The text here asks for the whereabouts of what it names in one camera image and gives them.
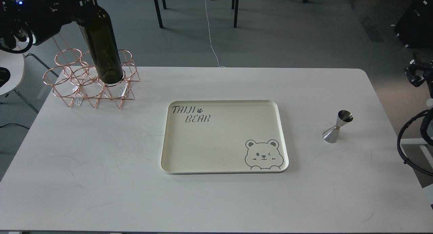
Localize silver metal jigger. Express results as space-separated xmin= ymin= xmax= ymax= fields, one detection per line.
xmin=322 ymin=110 xmax=353 ymax=143

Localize black table legs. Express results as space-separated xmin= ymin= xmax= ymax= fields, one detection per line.
xmin=231 ymin=0 xmax=239 ymax=28
xmin=153 ymin=0 xmax=167 ymax=29

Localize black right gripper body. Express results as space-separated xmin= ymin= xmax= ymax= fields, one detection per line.
xmin=405 ymin=58 xmax=433 ymax=88

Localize cream bear tray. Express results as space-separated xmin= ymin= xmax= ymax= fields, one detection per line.
xmin=160 ymin=100 xmax=289 ymax=174

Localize black table legs right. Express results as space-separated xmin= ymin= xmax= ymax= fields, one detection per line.
xmin=231 ymin=0 xmax=239 ymax=28

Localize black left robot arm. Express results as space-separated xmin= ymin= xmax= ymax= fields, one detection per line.
xmin=1 ymin=0 xmax=97 ymax=54

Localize black cabinet on casters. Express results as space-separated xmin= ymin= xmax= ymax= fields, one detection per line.
xmin=394 ymin=0 xmax=433 ymax=47

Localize black corrugated right cable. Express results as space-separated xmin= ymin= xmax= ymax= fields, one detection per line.
xmin=397 ymin=109 xmax=433 ymax=177

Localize white chair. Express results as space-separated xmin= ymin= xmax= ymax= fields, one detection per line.
xmin=0 ymin=51 xmax=51 ymax=113

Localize copper wire wine rack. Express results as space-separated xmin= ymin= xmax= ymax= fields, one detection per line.
xmin=42 ymin=38 xmax=141 ymax=108

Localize dark green wine bottle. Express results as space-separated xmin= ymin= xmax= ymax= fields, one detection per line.
xmin=77 ymin=0 xmax=124 ymax=84

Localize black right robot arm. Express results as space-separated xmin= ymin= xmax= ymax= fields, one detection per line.
xmin=404 ymin=60 xmax=433 ymax=145

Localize black table legs left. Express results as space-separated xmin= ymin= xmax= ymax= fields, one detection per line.
xmin=153 ymin=0 xmax=167 ymax=29

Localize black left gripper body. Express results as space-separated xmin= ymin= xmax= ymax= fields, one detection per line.
xmin=28 ymin=0 xmax=98 ymax=45

